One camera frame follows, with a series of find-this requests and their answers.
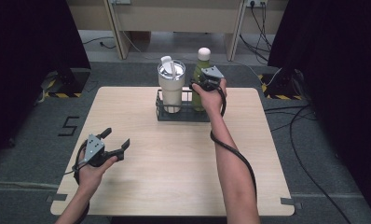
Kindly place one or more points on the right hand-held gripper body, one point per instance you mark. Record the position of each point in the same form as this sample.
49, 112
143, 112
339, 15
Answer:
212, 76

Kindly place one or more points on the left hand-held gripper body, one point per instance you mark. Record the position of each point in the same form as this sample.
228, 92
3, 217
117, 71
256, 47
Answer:
95, 149

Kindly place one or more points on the green bottle with white cap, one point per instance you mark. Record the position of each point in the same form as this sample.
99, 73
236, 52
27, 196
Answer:
199, 70

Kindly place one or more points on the cream tumbler with clear lid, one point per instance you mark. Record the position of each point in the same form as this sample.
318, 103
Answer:
171, 90

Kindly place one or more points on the person's right hand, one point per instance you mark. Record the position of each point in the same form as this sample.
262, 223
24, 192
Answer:
213, 99

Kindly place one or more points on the person's left hand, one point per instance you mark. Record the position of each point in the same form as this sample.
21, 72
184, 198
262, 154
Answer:
90, 177

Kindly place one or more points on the grey tape piece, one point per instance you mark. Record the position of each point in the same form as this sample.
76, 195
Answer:
288, 201
57, 197

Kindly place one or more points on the stand base with striped tape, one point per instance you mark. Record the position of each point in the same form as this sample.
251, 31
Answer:
283, 87
68, 82

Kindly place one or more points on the beige wooden desk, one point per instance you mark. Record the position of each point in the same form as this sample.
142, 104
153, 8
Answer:
174, 18

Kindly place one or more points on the dark curtain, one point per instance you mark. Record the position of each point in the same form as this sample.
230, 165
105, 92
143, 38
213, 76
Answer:
339, 77
25, 62

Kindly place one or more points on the white wall socket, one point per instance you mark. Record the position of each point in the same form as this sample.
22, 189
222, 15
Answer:
256, 2
120, 1

